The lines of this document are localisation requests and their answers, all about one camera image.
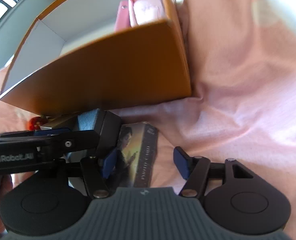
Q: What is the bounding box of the pink wallet case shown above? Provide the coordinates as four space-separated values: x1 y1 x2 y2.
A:
114 0 131 32

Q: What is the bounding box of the dark photo printed box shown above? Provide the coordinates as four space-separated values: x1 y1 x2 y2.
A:
107 122 158 191

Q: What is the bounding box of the pink printed bed duvet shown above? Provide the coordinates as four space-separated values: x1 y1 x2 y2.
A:
0 0 296 240

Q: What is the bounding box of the pink cartoon pouch bag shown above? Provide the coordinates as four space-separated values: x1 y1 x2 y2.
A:
128 0 166 27

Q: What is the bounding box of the red orange small toy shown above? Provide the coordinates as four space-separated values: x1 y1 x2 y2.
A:
27 116 48 131

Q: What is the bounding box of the orange cardboard box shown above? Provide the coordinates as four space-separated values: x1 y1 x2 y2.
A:
0 0 191 116

